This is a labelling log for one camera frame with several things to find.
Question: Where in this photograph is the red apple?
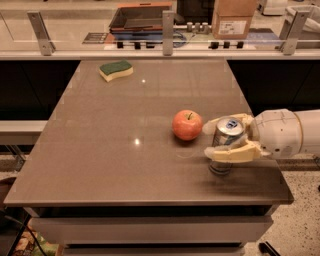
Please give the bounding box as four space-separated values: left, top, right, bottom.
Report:
172 110 203 141

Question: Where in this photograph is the left metal glass bracket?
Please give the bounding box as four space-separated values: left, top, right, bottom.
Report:
27 11 55 56

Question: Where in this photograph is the black object on floor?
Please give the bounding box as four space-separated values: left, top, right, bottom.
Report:
258 242 281 256

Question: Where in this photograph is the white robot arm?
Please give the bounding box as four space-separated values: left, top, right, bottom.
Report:
202 109 320 163

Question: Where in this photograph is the dark open tray box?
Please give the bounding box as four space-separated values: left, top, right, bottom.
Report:
109 2 172 33

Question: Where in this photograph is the green yellow sponge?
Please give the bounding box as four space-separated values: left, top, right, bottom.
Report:
99 60 133 82

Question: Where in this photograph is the grey table drawer front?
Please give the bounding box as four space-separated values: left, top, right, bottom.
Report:
31 216 273 245

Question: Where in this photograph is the cardboard box with label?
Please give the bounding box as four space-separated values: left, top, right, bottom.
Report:
212 0 257 39

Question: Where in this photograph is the silver blue redbull can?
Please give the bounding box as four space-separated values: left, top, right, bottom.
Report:
209 116 244 175

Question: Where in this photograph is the right metal glass bracket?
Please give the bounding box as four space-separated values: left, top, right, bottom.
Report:
279 11 309 55

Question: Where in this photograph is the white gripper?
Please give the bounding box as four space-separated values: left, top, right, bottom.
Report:
202 109 302 163

